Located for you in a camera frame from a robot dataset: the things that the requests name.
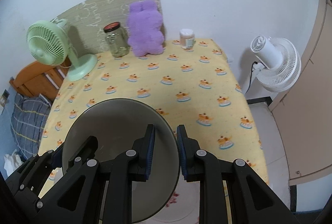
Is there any grey bowl with dark rim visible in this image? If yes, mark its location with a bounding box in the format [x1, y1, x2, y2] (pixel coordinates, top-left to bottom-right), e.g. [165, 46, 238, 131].
[62, 98, 179, 223]

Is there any wall power socket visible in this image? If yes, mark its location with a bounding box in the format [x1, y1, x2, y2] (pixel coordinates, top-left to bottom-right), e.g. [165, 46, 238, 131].
[0, 90, 10, 107]

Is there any beige wooden door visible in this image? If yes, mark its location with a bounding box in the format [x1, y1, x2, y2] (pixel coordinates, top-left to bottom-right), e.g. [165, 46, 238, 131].
[271, 0, 331, 185]

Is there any purple plush toy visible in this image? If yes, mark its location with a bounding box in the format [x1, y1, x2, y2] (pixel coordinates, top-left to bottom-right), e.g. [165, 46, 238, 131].
[127, 0, 165, 57]

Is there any grey plaid pillow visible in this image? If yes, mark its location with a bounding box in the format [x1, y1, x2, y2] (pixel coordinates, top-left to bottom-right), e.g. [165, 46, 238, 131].
[11, 93, 52, 159]

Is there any white cloth pile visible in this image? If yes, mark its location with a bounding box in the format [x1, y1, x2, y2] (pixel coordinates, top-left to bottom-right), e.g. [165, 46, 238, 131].
[4, 149, 24, 177]

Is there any cotton swab container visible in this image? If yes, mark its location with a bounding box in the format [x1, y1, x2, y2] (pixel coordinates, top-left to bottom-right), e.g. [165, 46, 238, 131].
[179, 29, 195, 49]

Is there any wooden bed headboard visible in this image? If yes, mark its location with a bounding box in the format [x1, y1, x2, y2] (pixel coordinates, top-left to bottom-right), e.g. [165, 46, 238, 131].
[9, 60, 69, 101]

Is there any white standing fan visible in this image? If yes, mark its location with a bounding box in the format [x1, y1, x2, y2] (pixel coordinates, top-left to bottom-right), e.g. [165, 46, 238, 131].
[242, 35, 302, 93]

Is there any glass jar with dark lid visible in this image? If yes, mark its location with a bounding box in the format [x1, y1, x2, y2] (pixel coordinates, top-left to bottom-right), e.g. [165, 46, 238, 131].
[104, 22, 130, 58]

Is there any yellow cake-print tablecloth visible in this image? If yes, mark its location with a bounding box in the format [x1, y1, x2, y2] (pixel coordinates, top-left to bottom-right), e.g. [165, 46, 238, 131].
[39, 39, 268, 181]

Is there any green desk fan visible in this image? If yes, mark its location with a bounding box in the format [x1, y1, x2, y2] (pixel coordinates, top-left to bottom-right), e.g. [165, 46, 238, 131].
[26, 18, 97, 81]

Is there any grey elephant-print wall mat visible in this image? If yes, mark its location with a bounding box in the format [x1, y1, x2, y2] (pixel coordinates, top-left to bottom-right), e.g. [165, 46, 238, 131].
[57, 0, 162, 56]

